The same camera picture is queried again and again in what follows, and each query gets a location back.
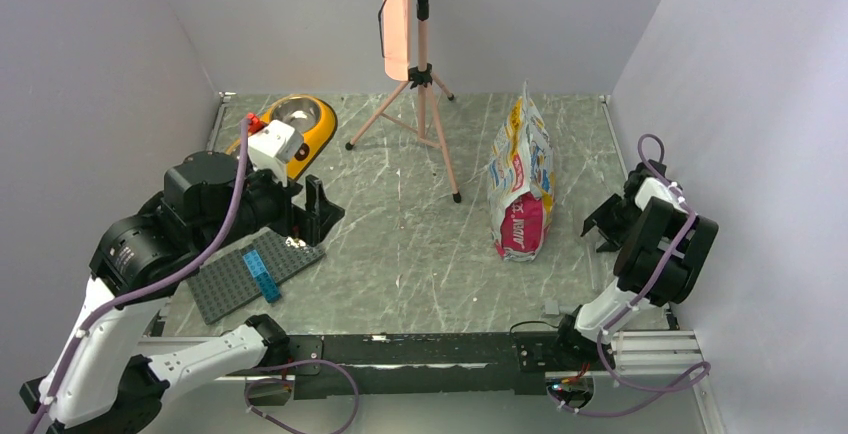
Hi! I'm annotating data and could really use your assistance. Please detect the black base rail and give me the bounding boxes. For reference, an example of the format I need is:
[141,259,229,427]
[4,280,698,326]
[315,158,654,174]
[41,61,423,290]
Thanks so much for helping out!
[245,330,615,400]

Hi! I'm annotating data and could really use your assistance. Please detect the blue building brick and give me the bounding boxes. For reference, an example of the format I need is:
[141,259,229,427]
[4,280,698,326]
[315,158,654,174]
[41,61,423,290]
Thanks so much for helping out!
[242,249,282,304]

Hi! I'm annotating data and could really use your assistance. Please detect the grey building baseplate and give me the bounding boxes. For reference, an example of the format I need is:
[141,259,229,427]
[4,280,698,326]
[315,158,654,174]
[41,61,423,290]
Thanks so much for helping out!
[188,231,325,325]

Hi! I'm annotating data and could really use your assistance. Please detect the pet food bag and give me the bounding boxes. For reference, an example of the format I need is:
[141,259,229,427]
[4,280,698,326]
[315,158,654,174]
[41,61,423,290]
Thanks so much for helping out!
[487,83,556,262]

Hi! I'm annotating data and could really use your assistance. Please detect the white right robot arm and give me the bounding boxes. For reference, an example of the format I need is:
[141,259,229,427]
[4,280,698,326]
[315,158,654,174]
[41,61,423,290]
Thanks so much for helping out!
[551,161,719,370]

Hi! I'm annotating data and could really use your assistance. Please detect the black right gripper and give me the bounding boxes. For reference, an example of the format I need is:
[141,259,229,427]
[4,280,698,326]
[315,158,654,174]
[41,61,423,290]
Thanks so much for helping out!
[583,194,643,253]

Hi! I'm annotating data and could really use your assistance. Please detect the yellow double pet bowl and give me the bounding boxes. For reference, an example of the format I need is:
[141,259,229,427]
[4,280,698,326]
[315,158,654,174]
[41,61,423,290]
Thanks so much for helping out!
[255,95,338,183]

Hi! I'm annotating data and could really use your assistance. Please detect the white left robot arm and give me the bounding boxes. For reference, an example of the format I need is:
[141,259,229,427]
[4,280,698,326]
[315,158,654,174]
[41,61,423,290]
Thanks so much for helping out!
[20,151,345,433]

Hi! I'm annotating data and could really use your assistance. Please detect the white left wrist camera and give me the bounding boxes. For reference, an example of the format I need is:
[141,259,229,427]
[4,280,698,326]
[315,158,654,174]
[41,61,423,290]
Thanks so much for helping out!
[247,113,304,186]

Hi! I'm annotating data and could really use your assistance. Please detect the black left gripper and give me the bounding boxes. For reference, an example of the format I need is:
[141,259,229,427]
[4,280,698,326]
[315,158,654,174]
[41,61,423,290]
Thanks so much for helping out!
[196,152,345,257]

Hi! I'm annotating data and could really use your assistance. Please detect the pink tripod stand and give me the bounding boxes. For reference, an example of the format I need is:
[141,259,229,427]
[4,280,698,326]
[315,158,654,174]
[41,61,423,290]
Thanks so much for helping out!
[345,0,462,203]

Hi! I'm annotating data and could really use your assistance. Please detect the pink light panel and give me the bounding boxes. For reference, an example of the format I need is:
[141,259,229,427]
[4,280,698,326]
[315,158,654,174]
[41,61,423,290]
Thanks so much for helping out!
[378,0,411,81]

